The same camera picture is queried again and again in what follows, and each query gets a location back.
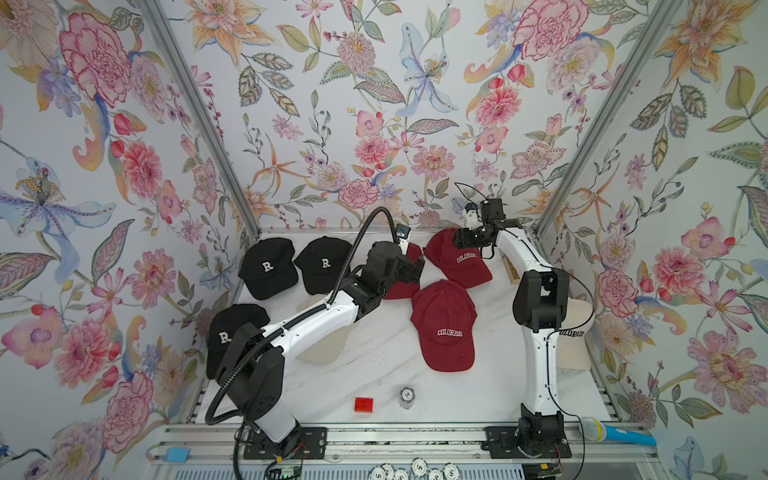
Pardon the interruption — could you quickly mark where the red cap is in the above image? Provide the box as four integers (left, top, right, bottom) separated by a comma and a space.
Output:
411, 280, 477, 373
384, 243, 423, 300
424, 229, 492, 289

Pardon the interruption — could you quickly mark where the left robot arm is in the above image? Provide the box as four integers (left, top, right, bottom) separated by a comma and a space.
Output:
204, 207, 424, 451

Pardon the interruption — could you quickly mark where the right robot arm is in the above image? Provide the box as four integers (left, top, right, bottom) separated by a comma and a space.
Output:
453, 198, 570, 457

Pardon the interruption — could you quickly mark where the wooden chess board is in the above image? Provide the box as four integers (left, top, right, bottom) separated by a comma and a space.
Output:
501, 254, 521, 285

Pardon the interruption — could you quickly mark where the black cap back middle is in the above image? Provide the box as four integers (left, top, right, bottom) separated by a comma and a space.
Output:
294, 236, 352, 295

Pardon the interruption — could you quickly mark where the black cap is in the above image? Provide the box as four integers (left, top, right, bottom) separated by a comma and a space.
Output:
206, 304, 270, 380
294, 236, 352, 295
238, 237, 299, 300

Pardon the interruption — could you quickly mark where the cream cap left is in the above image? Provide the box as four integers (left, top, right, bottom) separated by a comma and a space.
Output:
297, 324, 355, 365

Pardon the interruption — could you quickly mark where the cream cap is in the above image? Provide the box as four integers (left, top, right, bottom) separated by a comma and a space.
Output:
297, 324, 355, 365
556, 298, 594, 371

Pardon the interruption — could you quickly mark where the black cap back left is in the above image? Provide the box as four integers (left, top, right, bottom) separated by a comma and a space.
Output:
238, 237, 299, 300

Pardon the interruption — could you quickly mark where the small glass jar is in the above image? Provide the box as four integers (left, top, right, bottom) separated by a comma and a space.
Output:
399, 387, 415, 409

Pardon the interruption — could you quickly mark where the red plastic block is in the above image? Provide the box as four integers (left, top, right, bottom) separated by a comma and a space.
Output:
353, 397, 374, 414

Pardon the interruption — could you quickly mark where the cream cap right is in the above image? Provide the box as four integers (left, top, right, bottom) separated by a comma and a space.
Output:
556, 298, 594, 371

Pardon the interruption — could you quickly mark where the black cap front left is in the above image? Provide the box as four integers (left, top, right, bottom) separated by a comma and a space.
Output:
206, 304, 270, 380

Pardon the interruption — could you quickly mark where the poker chips row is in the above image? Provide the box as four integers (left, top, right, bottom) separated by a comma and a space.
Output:
366, 458, 462, 480

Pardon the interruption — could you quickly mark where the blue microphone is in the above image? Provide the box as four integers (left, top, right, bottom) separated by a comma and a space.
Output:
580, 418, 657, 447

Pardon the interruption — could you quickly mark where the blue sticky note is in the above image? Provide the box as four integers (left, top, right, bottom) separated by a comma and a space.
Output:
163, 447, 190, 464

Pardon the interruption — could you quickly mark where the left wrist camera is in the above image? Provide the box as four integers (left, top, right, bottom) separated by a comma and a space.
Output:
395, 223, 411, 243

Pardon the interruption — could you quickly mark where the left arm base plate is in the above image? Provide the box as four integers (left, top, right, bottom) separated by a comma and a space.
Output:
242, 426, 328, 461

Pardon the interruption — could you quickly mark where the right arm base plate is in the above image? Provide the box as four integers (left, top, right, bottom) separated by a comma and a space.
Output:
481, 425, 573, 461

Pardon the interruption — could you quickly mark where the aluminium front rail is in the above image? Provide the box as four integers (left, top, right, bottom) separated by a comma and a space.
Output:
146, 422, 659, 465

